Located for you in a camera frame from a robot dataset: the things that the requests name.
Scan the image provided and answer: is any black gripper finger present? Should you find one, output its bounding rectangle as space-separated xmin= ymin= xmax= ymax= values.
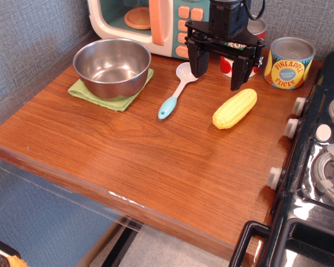
xmin=187 ymin=38 xmax=209 ymax=78
xmin=230 ymin=56 xmax=253 ymax=91

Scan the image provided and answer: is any green folded cloth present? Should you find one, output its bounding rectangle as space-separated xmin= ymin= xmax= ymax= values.
xmin=67 ymin=68 xmax=154 ymax=112

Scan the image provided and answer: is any tomato sauce can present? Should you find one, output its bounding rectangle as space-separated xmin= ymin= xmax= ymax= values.
xmin=219 ymin=18 xmax=268 ymax=78

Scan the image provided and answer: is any yellow toy corn cob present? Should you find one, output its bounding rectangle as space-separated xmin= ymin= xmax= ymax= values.
xmin=212 ymin=88 xmax=257 ymax=130

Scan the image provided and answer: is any white spoon teal handle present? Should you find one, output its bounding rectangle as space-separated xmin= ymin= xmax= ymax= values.
xmin=158 ymin=62 xmax=198 ymax=120

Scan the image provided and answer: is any black toy stove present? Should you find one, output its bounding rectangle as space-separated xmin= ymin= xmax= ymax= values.
xmin=230 ymin=51 xmax=334 ymax=266

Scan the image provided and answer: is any stainless steel bowl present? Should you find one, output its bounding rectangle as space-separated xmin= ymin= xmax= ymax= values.
xmin=73 ymin=38 xmax=151 ymax=100

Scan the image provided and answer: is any teal toy microwave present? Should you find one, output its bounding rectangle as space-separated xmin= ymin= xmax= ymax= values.
xmin=87 ymin=0 xmax=209 ymax=60

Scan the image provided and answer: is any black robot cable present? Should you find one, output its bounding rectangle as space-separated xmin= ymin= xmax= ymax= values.
xmin=240 ymin=0 xmax=267 ymax=22

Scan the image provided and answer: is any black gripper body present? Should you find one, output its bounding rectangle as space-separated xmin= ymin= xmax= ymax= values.
xmin=185 ymin=1 xmax=266 ymax=65

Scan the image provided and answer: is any pineapple slices can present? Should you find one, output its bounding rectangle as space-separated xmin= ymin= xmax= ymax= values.
xmin=264 ymin=37 xmax=316 ymax=90

